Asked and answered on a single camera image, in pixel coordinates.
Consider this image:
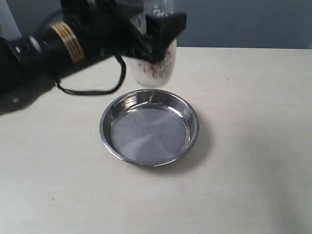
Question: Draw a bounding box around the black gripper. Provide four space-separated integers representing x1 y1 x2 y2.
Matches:
60 0 187 64

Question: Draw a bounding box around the clear plastic shaker bottle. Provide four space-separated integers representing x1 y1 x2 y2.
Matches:
115 0 186 88

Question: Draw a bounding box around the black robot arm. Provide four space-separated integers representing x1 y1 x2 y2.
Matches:
0 0 187 115

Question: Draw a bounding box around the round stainless steel pan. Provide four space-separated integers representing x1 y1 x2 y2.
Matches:
99 89 200 167

